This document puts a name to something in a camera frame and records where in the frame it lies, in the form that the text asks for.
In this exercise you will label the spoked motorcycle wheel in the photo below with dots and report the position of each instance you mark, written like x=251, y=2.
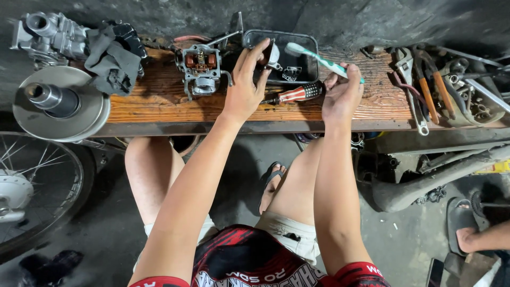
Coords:
x=59, y=179

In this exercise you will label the person's left hand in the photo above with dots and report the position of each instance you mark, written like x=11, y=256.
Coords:
x=243, y=91

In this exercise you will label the grey exhaust pipe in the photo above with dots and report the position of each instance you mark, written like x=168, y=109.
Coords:
x=430, y=183

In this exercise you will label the person's leg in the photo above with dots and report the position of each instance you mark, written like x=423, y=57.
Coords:
x=297, y=187
x=149, y=175

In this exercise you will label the person's right leg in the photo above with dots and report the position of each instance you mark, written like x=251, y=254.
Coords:
x=297, y=187

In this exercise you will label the silver clutch pulley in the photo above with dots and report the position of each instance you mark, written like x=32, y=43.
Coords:
x=59, y=107

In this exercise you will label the metal carburetor body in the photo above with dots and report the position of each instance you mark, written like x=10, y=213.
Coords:
x=201, y=71

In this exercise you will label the black plastic tray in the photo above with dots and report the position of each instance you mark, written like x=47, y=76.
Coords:
x=306, y=48

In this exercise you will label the person's right hand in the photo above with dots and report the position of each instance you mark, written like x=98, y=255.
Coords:
x=342, y=97

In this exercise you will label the wooden workbench plank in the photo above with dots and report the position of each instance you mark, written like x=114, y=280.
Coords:
x=159, y=99

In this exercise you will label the person's left leg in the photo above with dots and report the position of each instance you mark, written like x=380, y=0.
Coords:
x=149, y=175

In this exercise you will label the white green toothbrush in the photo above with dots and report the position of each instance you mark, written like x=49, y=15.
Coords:
x=314, y=57

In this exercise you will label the person's red black shirt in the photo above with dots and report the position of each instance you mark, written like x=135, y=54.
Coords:
x=247, y=259

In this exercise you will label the black cloth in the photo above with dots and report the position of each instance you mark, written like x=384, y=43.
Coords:
x=50, y=267

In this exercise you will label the metal bracket with spring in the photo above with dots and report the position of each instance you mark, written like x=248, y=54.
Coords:
x=229, y=34

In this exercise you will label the person's beige shorts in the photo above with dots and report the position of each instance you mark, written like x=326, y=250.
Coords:
x=287, y=235

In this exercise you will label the silver engine part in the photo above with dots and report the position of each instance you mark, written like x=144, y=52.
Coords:
x=50, y=38

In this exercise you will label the silver adjustable wrench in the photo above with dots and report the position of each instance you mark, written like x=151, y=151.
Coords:
x=407, y=75

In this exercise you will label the black phone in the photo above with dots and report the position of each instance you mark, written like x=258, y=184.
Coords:
x=435, y=273

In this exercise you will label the metal carburetor float bowl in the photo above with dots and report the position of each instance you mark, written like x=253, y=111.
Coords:
x=273, y=55

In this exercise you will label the heap of metal parts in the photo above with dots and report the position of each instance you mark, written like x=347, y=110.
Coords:
x=478, y=95

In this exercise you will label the small metal gasket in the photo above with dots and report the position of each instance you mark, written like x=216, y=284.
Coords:
x=291, y=73

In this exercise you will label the dark grey rag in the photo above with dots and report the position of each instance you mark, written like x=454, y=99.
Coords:
x=113, y=59

